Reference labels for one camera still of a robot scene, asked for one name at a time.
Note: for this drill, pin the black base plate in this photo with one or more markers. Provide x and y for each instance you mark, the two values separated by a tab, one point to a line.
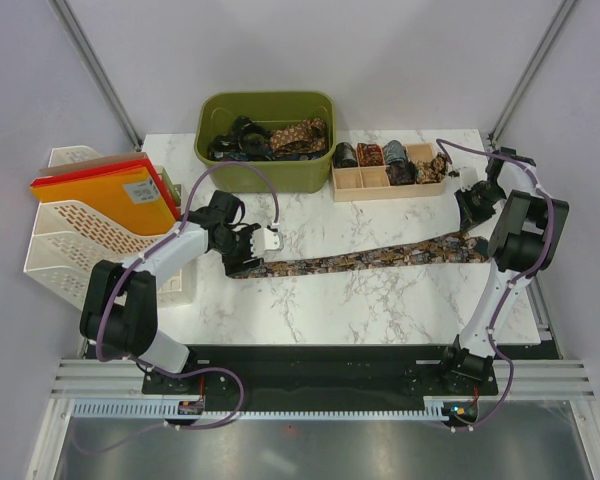
311	377

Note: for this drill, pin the wooden compartment tray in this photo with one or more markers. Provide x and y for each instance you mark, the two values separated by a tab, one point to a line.
371	183

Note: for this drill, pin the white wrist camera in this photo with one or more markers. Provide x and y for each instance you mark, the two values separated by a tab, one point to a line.
264	240
463	178

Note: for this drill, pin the left aluminium corner post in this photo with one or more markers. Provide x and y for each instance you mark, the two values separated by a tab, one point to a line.
75	31

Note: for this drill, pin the brown cat pattern tie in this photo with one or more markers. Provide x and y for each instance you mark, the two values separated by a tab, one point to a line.
453	248

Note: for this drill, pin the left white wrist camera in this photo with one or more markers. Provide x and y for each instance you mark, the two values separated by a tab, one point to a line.
264	240

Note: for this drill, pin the aluminium rail frame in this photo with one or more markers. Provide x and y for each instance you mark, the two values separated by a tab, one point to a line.
533	380

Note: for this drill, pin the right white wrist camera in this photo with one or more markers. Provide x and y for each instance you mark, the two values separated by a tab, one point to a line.
463	178

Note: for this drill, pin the red patterned rolled tie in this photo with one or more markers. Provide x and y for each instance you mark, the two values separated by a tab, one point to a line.
369	155

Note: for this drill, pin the red folder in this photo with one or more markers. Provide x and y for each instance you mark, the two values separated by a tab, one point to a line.
106	166

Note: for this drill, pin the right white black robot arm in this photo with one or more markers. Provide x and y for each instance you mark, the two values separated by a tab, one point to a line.
523	242

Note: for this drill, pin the brown patterned tie in bin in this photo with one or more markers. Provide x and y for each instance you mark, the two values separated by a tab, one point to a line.
306	137

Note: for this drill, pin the grey blue rolled tie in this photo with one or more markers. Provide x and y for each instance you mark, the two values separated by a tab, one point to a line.
394	152

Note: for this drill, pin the aluminium corner post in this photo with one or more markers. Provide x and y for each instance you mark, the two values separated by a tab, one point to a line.
75	31
531	70

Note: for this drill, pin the white slotted cable duct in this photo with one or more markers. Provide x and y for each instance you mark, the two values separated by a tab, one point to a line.
172	409

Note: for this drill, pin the black ties in bin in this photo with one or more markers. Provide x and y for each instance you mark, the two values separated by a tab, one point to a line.
246	141

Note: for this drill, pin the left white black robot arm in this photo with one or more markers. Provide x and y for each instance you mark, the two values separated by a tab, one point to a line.
120	312

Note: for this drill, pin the orange folder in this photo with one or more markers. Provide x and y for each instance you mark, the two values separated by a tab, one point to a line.
131	197

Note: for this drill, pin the black rolled tie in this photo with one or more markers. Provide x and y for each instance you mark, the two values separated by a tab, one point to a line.
344	156

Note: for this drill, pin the dark patterned rolled tie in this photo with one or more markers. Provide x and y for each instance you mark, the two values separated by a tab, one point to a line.
401	173

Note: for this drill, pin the right aluminium corner post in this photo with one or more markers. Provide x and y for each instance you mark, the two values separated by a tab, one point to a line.
531	70

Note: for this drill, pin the brown patterned loose tie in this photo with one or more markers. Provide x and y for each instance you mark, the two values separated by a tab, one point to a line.
433	171

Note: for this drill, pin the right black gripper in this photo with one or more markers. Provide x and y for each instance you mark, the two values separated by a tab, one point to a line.
470	218

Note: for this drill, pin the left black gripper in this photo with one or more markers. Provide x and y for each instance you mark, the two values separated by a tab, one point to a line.
235	267

